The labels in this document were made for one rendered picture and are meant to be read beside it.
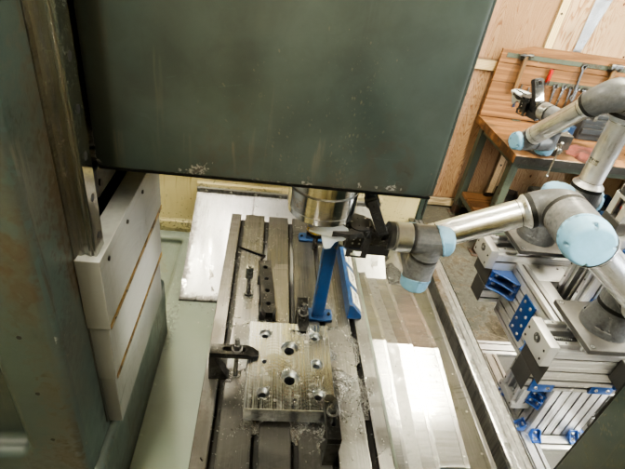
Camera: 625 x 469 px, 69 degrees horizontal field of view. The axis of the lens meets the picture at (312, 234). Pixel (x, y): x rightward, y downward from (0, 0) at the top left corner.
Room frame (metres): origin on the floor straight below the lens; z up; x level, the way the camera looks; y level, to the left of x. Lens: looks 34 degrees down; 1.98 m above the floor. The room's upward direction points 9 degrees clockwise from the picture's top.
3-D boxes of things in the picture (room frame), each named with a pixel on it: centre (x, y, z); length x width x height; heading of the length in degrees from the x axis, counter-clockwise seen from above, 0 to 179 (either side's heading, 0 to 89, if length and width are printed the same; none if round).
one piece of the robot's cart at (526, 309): (1.37, -0.86, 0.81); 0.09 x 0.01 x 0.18; 8
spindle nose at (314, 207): (0.92, -0.01, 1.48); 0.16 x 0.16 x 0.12
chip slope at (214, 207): (1.56, 0.08, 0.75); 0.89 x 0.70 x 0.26; 98
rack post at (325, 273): (1.11, -0.06, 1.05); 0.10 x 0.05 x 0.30; 98
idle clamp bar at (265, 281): (1.15, 0.12, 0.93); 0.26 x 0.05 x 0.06; 13
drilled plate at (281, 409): (0.82, 0.00, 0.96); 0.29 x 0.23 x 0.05; 8
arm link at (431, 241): (0.96, -0.29, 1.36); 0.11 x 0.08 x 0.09; 98
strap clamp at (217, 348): (0.82, 0.16, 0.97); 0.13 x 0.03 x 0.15; 98
